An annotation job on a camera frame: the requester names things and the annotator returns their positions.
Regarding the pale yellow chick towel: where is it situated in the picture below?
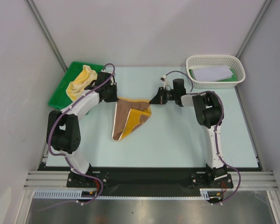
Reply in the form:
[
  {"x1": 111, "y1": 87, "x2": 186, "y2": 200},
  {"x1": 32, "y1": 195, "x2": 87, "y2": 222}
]
[{"x1": 66, "y1": 65, "x2": 98, "y2": 101}]

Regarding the white towel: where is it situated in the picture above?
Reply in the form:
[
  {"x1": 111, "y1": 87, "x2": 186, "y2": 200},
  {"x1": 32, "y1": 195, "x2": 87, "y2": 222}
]
[{"x1": 192, "y1": 65, "x2": 233, "y2": 82}]

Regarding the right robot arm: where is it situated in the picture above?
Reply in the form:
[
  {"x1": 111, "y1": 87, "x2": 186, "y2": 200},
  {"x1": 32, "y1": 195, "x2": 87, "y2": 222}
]
[{"x1": 149, "y1": 78, "x2": 227, "y2": 188}]

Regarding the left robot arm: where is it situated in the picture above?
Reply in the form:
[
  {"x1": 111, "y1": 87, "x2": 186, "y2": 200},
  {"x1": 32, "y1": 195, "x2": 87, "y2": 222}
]
[{"x1": 46, "y1": 71, "x2": 118, "y2": 187}]

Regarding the white perforated basket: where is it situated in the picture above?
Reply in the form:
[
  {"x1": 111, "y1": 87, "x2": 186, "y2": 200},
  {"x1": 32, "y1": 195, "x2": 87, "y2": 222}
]
[{"x1": 186, "y1": 55, "x2": 245, "y2": 89}]

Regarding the green plastic bin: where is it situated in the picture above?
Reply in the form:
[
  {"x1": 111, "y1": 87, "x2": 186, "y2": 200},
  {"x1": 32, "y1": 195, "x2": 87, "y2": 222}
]
[{"x1": 48, "y1": 61, "x2": 104, "y2": 110}]

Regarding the grey cable duct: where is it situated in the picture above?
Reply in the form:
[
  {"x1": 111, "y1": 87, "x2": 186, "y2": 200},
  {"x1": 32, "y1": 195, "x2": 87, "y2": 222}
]
[{"x1": 33, "y1": 189, "x2": 223, "y2": 201}]

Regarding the aluminium frame rail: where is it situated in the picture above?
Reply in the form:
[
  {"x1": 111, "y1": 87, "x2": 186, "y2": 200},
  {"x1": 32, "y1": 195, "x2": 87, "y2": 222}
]
[{"x1": 24, "y1": 171, "x2": 278, "y2": 190}]

